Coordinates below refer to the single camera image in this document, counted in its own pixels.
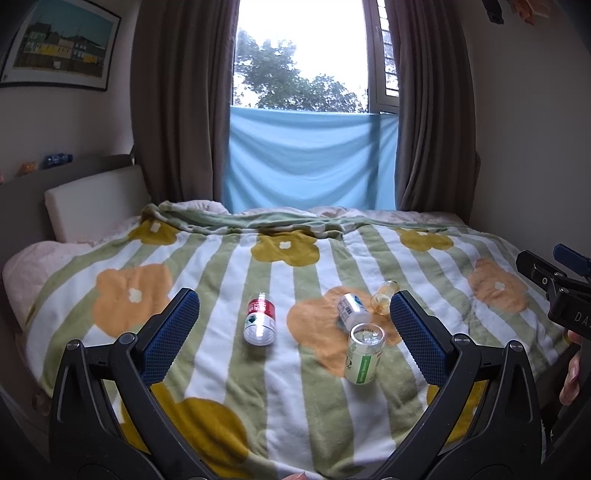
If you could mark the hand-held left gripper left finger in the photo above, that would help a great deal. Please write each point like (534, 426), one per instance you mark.
(170, 339)

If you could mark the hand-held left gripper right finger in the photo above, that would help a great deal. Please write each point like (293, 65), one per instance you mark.
(418, 342)

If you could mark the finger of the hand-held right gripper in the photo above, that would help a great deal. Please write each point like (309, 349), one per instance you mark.
(540, 272)
(571, 254)

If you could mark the green label clear cup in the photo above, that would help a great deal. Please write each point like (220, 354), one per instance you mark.
(364, 353)

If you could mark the red label clear cup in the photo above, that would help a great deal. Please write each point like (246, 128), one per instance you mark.
(259, 319)

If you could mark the person's right hand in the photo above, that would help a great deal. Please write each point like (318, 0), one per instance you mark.
(571, 374)

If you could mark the small amber bottle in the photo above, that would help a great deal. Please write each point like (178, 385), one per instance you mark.
(385, 297)

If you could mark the white bottle blue label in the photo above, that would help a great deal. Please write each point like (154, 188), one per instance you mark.
(351, 310)

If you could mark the floral striped blanket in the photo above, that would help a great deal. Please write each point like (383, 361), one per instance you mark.
(258, 406)

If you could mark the white headboard cushion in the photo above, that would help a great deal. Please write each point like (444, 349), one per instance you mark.
(94, 203)

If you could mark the grey bed headboard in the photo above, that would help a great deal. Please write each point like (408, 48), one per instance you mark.
(23, 217)

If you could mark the brown curtain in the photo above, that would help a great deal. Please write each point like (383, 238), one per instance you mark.
(434, 106)
(180, 101)

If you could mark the light blue cloth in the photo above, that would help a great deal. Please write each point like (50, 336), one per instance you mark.
(309, 161)

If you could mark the blue bottle on headboard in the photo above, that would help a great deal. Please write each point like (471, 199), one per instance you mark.
(57, 158)

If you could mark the small orange toy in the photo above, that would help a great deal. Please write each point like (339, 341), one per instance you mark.
(27, 168)

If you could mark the dark hanging object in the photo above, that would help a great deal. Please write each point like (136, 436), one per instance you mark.
(493, 10)

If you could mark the tree outside window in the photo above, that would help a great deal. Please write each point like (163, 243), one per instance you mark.
(295, 83)

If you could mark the framed houses picture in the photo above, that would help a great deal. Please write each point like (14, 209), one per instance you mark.
(62, 41)

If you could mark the orange wall decoration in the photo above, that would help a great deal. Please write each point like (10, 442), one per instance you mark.
(528, 9)

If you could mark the window shutter frame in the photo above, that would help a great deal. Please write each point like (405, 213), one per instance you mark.
(385, 55)

